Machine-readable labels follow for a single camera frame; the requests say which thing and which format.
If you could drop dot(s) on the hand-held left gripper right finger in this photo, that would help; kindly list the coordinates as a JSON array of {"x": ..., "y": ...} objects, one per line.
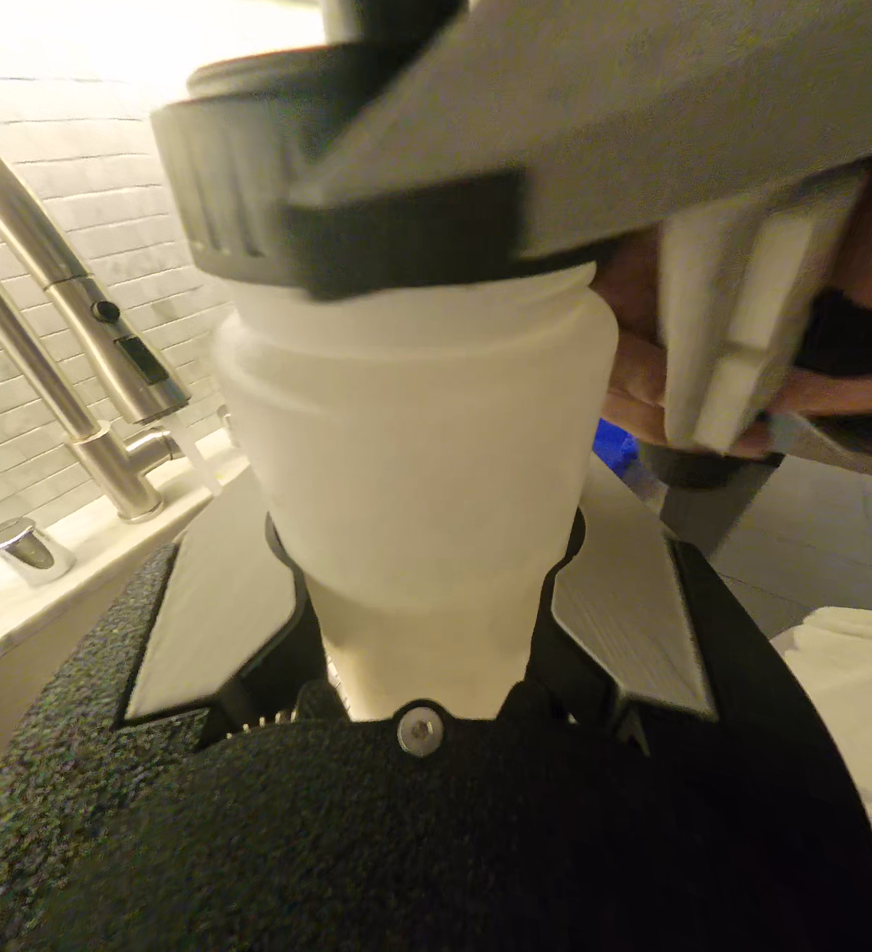
[{"x": 629, "y": 625}]

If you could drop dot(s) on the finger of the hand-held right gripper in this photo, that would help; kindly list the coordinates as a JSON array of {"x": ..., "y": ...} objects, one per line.
[{"x": 592, "y": 111}]

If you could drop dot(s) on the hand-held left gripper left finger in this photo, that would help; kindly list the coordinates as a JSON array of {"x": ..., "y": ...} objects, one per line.
[{"x": 213, "y": 617}]

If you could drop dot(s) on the blue plastic bin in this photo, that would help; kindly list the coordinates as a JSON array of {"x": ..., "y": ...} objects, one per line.
[{"x": 618, "y": 446}]

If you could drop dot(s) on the white plastic squeeze bottle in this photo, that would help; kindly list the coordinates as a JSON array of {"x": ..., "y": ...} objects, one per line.
[{"x": 421, "y": 446}]

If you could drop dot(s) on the black bottle cap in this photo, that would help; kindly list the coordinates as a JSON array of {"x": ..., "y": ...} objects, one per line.
[{"x": 213, "y": 186}]

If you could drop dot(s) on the person's right hand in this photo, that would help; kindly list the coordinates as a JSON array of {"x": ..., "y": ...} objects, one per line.
[{"x": 629, "y": 387}]

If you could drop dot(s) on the chrome soap dispenser pump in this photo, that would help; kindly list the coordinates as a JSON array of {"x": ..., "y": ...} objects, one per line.
[{"x": 27, "y": 550}]

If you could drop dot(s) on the stainless steel faucet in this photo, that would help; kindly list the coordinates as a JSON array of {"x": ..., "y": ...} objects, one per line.
[{"x": 71, "y": 282}]

